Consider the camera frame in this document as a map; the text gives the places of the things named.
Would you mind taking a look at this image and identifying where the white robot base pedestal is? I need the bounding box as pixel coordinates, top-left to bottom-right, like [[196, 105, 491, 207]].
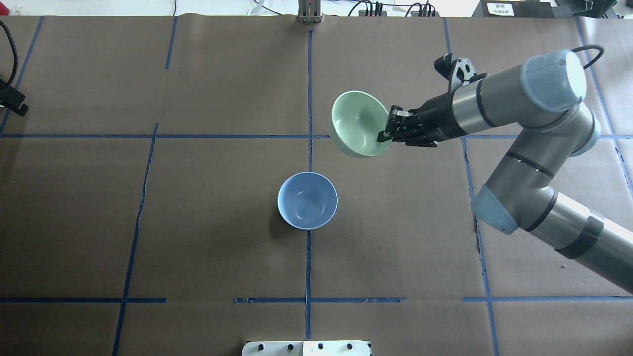
[[241, 340, 373, 356]]

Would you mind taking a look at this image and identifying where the black cable clamp left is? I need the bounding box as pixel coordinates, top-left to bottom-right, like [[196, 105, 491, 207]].
[[0, 86, 29, 117]]

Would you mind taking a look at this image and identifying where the black power strip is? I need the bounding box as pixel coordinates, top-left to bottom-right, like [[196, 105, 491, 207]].
[[348, 0, 440, 18]]

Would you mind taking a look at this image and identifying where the green bowl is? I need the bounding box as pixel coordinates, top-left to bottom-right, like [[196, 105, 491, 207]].
[[329, 90, 391, 158]]

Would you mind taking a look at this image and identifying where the black box with label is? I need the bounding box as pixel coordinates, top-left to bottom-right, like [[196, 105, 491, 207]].
[[471, 0, 554, 18]]

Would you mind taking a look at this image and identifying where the blue bowl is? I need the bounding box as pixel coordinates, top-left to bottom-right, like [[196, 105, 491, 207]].
[[276, 172, 339, 230]]

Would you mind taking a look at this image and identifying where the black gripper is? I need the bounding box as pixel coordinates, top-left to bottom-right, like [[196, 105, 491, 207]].
[[377, 93, 466, 148]]

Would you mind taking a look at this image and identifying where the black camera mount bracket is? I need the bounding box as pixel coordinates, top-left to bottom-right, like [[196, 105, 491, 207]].
[[433, 53, 489, 93]]

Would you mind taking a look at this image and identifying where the metal camera post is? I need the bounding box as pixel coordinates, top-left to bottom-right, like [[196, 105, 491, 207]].
[[298, 0, 323, 23]]

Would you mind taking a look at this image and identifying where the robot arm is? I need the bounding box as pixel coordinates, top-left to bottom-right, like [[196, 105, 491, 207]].
[[374, 45, 633, 292]]

